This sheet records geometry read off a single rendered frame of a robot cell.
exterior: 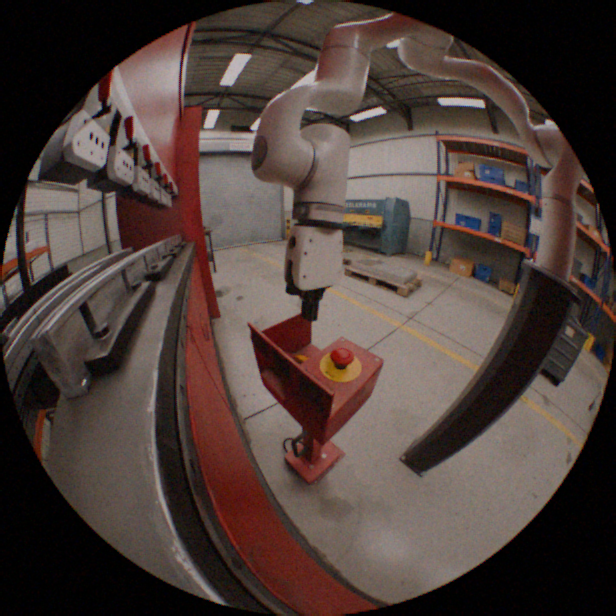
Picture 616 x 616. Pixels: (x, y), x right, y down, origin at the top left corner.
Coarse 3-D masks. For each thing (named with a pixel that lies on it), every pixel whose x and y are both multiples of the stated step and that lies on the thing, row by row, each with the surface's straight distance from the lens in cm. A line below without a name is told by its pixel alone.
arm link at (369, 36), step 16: (400, 16) 52; (336, 32) 48; (352, 32) 48; (368, 32) 50; (384, 32) 50; (400, 32) 49; (416, 32) 49; (432, 32) 50; (368, 48) 47; (448, 48) 57
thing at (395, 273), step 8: (360, 264) 316; (368, 264) 317; (376, 264) 325; (384, 264) 334; (392, 264) 345; (368, 272) 308; (376, 272) 299; (384, 272) 291; (392, 272) 291; (400, 272) 300; (408, 272) 311; (416, 272) 330; (392, 280) 288; (400, 280) 282; (408, 280) 297
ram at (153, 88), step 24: (144, 48) 69; (168, 48) 103; (120, 72) 55; (144, 72) 75; (168, 72) 118; (144, 96) 79; (168, 96) 132; (144, 120) 81; (168, 120) 141; (144, 144) 82; (168, 144) 146; (168, 168) 143
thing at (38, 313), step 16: (112, 256) 106; (128, 256) 125; (80, 272) 80; (96, 272) 89; (64, 288) 72; (48, 304) 63; (32, 320) 58; (16, 336) 55; (16, 352) 53; (32, 352) 57; (16, 368) 52; (32, 368) 55; (16, 384) 53; (16, 400) 51
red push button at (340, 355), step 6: (336, 348) 31; (342, 348) 31; (330, 354) 30; (336, 354) 29; (342, 354) 29; (348, 354) 30; (336, 360) 29; (342, 360) 29; (348, 360) 29; (336, 366) 31; (342, 366) 30
